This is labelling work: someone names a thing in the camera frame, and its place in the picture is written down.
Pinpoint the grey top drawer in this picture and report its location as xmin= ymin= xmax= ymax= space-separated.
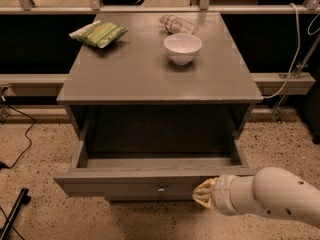
xmin=54 ymin=129 xmax=255 ymax=202

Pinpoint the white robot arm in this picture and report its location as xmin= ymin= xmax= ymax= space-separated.
xmin=192 ymin=167 xmax=320 ymax=228

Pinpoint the round metal drawer knob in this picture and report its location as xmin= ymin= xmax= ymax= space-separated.
xmin=157 ymin=185 xmax=166 ymax=198

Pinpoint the grey wooden nightstand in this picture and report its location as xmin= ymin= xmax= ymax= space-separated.
xmin=56 ymin=11 xmax=264 ymax=205

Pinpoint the white ceramic bowl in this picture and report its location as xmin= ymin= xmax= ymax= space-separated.
xmin=163 ymin=33 xmax=202 ymax=65

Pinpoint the clear plastic water bottle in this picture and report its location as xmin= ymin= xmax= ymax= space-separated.
xmin=160 ymin=15 xmax=198 ymax=35

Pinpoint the black stand leg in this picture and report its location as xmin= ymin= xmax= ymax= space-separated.
xmin=0 ymin=188 xmax=31 ymax=240

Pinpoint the green snack bag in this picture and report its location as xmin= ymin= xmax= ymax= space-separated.
xmin=69 ymin=20 xmax=128 ymax=48

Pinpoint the black cable on floor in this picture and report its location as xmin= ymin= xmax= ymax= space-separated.
xmin=0 ymin=95 xmax=38 ymax=170

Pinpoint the white cable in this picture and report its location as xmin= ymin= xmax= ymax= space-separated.
xmin=262 ymin=2 xmax=302 ymax=100

